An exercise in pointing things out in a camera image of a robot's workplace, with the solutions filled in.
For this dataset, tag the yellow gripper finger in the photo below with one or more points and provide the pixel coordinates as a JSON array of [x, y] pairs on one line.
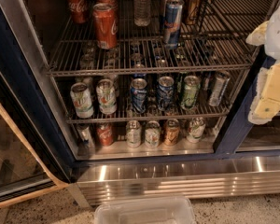
[[266, 103], [257, 37]]

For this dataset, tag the clear plastic water bottle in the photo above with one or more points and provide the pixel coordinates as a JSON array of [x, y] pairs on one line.
[[142, 12]]

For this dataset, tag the stainless steel fridge base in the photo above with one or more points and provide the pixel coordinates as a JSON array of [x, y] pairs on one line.
[[107, 183]]

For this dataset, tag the open glass fridge door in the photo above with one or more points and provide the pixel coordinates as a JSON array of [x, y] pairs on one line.
[[23, 173]]

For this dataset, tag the silver slim can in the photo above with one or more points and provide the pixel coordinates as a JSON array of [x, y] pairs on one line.
[[84, 132], [219, 85]]

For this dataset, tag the gold brown can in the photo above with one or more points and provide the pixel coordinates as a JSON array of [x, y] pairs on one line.
[[192, 11]]

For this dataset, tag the bottom right white can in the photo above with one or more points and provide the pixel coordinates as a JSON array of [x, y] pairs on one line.
[[195, 130]]

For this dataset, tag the blue silver energy drink can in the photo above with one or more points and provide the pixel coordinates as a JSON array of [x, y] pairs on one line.
[[172, 23]]

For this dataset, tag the dark slim can behind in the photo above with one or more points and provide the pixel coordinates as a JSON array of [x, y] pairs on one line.
[[165, 0]]

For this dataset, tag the blue pepsi can right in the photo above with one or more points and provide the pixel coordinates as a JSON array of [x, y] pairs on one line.
[[165, 92]]

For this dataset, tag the blue pepsi can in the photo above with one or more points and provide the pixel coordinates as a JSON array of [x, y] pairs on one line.
[[138, 91], [165, 92]]

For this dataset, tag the bottom gold can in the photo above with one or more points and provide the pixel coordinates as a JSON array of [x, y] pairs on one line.
[[171, 132]]

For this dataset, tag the bottom white green can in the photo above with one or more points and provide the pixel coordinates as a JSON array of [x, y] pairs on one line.
[[152, 134]]

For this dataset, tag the blue pepsi can left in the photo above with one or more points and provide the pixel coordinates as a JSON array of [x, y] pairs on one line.
[[138, 91]]

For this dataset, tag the bottom white can left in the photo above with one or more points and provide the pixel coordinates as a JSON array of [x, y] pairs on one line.
[[133, 133]]

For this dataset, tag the front red cola can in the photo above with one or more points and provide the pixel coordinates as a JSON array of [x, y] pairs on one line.
[[105, 25]]

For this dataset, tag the red cola can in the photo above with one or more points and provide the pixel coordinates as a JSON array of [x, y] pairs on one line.
[[105, 25], [79, 10], [105, 134], [107, 4]]

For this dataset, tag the middle red cola can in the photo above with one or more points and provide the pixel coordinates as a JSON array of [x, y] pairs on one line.
[[107, 4]]

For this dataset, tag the clear plastic bin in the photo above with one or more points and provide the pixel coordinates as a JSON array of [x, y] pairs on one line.
[[161, 210]]

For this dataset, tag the bottom red cola can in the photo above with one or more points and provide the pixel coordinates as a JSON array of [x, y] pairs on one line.
[[105, 134]]

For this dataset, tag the left rear red cola can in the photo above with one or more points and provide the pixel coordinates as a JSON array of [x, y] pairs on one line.
[[79, 10]]

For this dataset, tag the left white green soda can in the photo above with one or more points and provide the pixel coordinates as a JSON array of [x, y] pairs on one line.
[[81, 98]]

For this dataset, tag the bottom silver slim can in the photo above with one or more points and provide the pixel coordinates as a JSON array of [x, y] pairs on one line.
[[84, 132]]

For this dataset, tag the top wire shelf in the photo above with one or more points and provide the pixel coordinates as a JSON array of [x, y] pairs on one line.
[[215, 42]]

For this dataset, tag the wire shelf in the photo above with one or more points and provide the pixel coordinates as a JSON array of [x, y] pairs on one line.
[[215, 42], [124, 104]]

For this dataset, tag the blue fridge centre post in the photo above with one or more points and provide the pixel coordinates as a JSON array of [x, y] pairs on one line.
[[236, 125]]

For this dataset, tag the middle wire shelf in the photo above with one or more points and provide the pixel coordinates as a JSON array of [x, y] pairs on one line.
[[124, 104]]

